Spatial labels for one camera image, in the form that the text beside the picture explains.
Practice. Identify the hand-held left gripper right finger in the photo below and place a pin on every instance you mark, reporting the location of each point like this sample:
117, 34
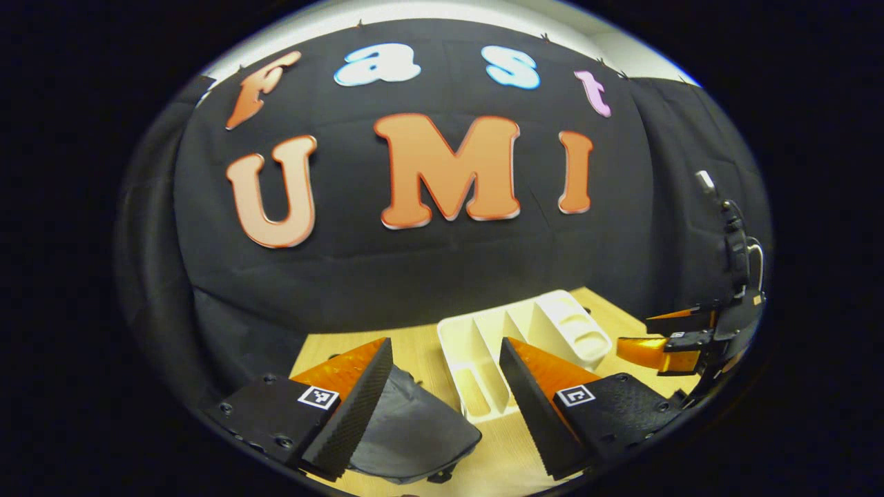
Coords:
532, 417

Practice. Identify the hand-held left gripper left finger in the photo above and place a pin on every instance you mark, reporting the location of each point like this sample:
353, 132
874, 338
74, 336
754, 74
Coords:
352, 414

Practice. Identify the grey schoolbag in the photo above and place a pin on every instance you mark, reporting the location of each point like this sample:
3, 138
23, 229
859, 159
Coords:
414, 435

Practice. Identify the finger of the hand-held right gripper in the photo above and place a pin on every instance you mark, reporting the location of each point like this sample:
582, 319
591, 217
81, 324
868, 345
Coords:
649, 353
680, 321

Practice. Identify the white bookshelf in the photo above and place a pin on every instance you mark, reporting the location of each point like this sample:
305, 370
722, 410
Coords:
476, 338

